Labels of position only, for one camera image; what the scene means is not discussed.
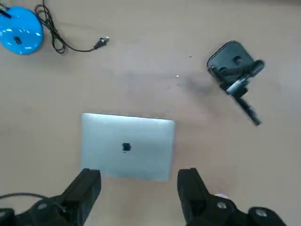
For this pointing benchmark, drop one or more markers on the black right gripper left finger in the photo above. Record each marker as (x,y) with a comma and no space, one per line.
(77,197)

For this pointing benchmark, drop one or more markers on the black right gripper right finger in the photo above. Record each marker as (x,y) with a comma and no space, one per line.
(195,195)

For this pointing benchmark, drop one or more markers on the clear pink plastic cup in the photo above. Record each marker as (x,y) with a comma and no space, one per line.
(221,195)

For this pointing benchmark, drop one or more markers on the silver closed laptop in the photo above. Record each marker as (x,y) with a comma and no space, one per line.
(131,146)

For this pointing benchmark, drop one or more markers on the blue desk lamp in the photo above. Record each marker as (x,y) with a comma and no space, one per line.
(23,30)

